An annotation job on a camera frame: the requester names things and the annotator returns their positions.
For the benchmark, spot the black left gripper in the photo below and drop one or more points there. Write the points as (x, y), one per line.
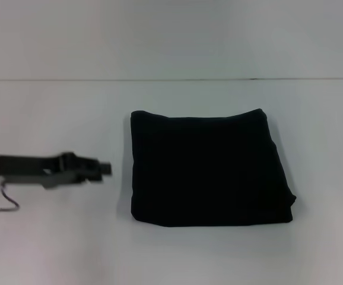
(41, 170)

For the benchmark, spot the black t-shirt with white print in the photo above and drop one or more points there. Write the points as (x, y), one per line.
(207, 169)

